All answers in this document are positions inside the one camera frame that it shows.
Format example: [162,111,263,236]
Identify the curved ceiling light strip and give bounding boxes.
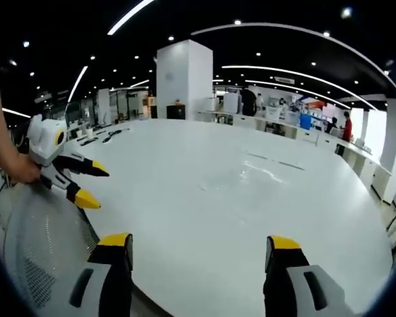
[221,65,378,111]

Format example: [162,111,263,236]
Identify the black box with orange top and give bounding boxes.
[166,103,187,121]

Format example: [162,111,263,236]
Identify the grey mesh chair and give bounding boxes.
[2,184,102,312]

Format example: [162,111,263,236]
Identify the blue storage box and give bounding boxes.
[299,112,314,131]

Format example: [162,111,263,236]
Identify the black flat tools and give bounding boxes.
[77,127,132,147]

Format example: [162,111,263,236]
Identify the white side pillar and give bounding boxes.
[379,98,396,206]

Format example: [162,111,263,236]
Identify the person's left hand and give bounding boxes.
[5,152,44,186]

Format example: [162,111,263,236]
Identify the long ceiling light strip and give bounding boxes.
[67,65,89,104]

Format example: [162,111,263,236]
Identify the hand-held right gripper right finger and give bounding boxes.
[263,234,354,317]

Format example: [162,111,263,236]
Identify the clear food packaging bag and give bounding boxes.
[197,159,287,193]
[241,150,306,172]

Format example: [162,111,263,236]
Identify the white square pillar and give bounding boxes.
[156,39,215,122]

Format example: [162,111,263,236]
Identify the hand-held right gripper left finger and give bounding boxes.
[68,232,135,317]

